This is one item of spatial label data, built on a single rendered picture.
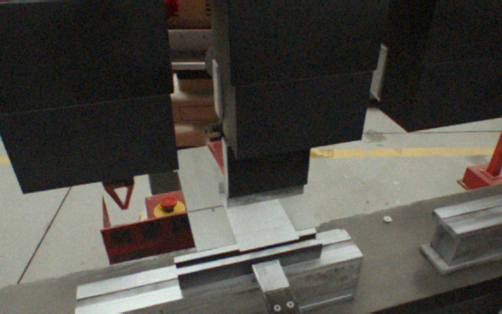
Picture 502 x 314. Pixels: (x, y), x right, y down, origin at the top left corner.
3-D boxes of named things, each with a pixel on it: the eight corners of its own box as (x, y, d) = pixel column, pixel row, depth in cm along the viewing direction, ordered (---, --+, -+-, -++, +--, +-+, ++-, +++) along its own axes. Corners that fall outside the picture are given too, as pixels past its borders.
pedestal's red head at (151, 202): (190, 223, 108) (184, 169, 98) (203, 268, 95) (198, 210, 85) (113, 240, 103) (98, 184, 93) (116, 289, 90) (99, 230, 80)
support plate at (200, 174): (264, 141, 80) (264, 137, 79) (319, 230, 59) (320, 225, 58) (173, 155, 76) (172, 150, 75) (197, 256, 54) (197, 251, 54)
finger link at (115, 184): (109, 216, 89) (100, 178, 86) (109, 204, 96) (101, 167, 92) (140, 210, 91) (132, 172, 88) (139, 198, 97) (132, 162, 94)
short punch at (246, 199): (300, 189, 52) (305, 125, 47) (306, 198, 51) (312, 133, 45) (225, 203, 50) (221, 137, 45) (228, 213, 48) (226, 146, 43)
